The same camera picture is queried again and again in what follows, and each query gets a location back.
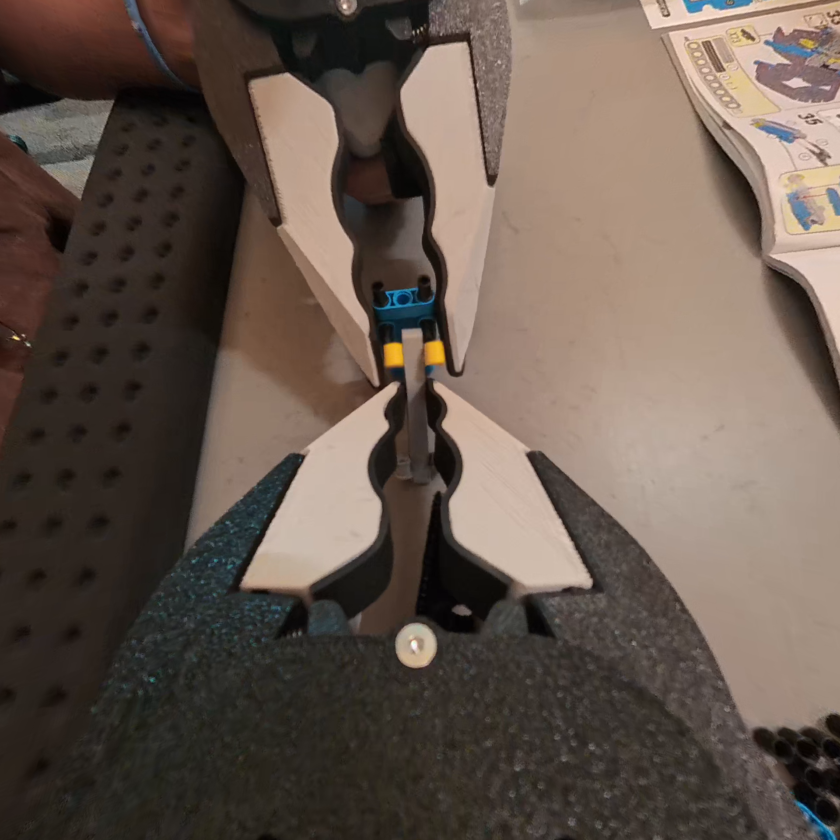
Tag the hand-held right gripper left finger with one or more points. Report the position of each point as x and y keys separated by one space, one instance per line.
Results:
x=315 y=518

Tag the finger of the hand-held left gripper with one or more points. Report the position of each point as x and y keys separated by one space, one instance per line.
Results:
x=302 y=184
x=459 y=164

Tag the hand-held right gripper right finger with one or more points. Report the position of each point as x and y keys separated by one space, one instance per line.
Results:
x=512 y=525

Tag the short grey connector piece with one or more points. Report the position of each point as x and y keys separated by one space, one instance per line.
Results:
x=401 y=467

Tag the long grey building beam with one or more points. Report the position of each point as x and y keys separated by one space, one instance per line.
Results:
x=415 y=407

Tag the blue panel with black pins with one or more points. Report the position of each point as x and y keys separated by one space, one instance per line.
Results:
x=403 y=308

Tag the pile of small building pieces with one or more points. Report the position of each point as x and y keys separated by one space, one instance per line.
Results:
x=800 y=768

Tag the person's left forearm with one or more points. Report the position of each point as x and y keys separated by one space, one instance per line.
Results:
x=65 y=46

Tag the person's left hand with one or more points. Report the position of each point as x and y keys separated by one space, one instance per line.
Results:
x=371 y=184

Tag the blue wristband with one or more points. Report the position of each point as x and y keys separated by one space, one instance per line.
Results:
x=154 y=46

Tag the black perforated pad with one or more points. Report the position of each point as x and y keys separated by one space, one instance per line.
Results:
x=111 y=394

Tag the blue sticker sheet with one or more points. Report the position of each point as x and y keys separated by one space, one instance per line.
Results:
x=722 y=10

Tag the instruction booklet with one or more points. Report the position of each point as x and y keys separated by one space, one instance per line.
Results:
x=774 y=131

